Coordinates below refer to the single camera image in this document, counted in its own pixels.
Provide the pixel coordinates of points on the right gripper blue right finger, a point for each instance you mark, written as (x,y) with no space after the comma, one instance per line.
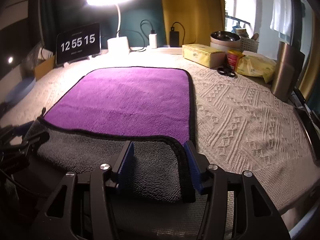
(198,164)

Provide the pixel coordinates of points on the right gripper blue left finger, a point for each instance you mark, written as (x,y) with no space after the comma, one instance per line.
(120,162)

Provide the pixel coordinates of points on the purple and grey towel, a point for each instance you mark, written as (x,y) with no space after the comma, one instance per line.
(151,107)

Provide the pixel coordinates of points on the beige textured tablecloth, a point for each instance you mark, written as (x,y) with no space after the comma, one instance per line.
(240,125)

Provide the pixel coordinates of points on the black scissors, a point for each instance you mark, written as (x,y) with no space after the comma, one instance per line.
(226,70)

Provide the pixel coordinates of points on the yellow tissue pack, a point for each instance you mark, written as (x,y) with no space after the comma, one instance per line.
(204,55)

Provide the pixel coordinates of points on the yellow wet wipes pack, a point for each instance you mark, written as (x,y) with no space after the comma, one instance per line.
(256,65)

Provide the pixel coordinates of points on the red yellow can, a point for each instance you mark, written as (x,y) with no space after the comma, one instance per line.
(233,58)

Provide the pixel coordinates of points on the tablet showing clock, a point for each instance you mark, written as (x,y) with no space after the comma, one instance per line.
(78,43)

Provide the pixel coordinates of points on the cardboard box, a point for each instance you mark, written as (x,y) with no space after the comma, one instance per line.
(44,68)

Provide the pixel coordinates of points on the blue plate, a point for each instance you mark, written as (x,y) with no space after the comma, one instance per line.
(20,91)

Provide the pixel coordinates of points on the black power bank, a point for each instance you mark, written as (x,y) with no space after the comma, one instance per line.
(174,36)

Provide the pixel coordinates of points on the stacked bowls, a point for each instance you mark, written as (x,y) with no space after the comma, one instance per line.
(225,40)

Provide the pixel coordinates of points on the white perforated basket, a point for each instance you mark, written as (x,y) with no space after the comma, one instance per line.
(248,44)

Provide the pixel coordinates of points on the metal tumbler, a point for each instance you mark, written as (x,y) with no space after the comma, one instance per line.
(288,67)

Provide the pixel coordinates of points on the yellow curtain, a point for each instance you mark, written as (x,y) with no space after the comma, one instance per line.
(199,18)

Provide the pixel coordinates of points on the dark green curtain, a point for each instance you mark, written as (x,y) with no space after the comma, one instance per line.
(48,18)

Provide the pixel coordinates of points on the white hanging shirt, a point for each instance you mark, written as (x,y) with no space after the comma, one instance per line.
(282,17)

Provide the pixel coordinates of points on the white charger with cable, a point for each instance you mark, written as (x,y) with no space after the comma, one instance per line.
(152,37)

